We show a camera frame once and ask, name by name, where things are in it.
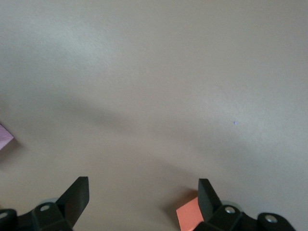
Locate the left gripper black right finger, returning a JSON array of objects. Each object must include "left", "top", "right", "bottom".
[{"left": 193, "top": 178, "right": 295, "bottom": 231}]

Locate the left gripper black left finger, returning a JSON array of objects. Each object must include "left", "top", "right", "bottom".
[{"left": 0, "top": 177, "right": 90, "bottom": 231}]

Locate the brown paper table cover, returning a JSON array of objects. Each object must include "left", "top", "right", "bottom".
[{"left": 0, "top": 0, "right": 308, "bottom": 231}]

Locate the orange foam cube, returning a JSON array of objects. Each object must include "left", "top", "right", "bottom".
[{"left": 176, "top": 197, "right": 205, "bottom": 231}]

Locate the pink foam cube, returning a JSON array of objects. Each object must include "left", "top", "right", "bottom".
[{"left": 0, "top": 122, "right": 14, "bottom": 152}]

